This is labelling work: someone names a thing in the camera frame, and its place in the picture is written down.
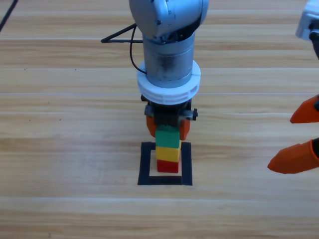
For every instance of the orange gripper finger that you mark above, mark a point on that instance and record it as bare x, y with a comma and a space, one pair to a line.
294, 159

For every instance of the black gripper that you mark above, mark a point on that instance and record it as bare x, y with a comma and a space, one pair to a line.
315, 42
168, 114

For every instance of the green wooden cube block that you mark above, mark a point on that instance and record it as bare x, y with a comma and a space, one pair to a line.
167, 138

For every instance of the yellow wooden cube block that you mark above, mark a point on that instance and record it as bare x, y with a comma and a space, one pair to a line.
167, 154

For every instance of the red wooden cube block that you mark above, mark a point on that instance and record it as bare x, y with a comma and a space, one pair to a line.
167, 166

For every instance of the black tape square outline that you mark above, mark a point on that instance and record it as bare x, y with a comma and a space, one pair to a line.
144, 164

